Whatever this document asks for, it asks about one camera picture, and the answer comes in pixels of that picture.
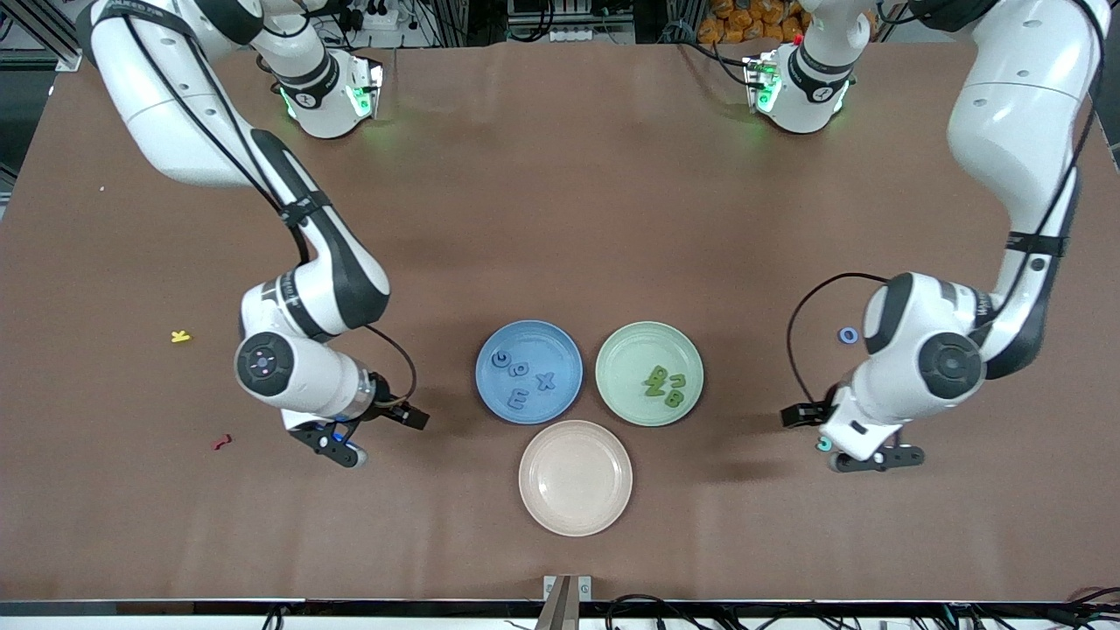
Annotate blue round plate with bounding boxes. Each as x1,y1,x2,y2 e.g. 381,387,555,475
475,319,584,425

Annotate beige round plate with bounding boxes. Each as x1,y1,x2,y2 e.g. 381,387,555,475
518,420,634,537

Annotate green round plate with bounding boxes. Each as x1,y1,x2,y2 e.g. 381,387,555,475
595,320,704,428

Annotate brown table cover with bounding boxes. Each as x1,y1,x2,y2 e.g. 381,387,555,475
0,39,1120,605

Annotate white power strip black plugs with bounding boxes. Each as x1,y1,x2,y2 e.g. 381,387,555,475
346,0,399,32

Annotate orange packaged items pile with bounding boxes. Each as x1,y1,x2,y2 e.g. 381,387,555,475
698,0,810,45

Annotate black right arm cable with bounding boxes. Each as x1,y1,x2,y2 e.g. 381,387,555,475
122,0,418,405

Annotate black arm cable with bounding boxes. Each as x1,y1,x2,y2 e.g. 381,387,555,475
122,0,418,405
786,0,1105,410

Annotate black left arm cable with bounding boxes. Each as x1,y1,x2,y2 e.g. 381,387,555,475
786,0,1105,410

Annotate black table edge rail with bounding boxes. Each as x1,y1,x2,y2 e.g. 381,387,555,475
0,600,1120,619

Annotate black cable bundle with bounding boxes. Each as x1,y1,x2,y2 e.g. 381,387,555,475
604,586,1120,630

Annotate metal bracket with post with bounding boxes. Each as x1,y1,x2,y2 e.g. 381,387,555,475
542,574,594,630

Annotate aluminium frame post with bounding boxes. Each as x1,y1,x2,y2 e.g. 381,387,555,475
0,0,84,73

